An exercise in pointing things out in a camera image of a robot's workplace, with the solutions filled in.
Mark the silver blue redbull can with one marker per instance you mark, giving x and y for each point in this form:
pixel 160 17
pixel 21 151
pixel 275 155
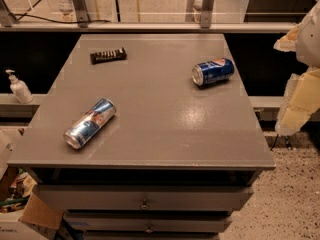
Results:
pixel 93 120

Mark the grey metal railing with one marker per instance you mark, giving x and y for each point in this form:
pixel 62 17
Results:
pixel 187 16

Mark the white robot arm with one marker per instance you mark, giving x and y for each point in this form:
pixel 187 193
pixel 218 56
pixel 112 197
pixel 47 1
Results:
pixel 308 39

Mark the dark chocolate bar wrapper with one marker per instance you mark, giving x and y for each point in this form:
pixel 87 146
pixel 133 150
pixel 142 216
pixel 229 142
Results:
pixel 108 56

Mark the blue pepsi can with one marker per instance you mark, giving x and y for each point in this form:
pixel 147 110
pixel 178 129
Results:
pixel 213 71

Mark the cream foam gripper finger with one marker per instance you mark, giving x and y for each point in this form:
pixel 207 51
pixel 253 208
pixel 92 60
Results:
pixel 300 101
pixel 287 43

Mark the white pump soap bottle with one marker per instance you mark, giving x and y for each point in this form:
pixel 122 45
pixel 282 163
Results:
pixel 19 88

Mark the upper grey drawer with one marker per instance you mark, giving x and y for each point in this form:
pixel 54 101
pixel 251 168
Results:
pixel 144 198

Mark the grey drawer cabinet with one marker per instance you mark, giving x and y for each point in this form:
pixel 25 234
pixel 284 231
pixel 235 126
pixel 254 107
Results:
pixel 166 130

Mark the lower grey drawer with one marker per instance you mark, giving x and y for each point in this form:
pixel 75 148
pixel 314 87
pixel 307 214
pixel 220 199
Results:
pixel 149 222

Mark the grey drawer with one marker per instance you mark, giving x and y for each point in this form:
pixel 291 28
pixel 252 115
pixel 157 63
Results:
pixel 149 222
pixel 144 198

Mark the brown cardboard box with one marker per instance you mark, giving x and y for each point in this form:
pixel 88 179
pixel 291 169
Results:
pixel 38 213

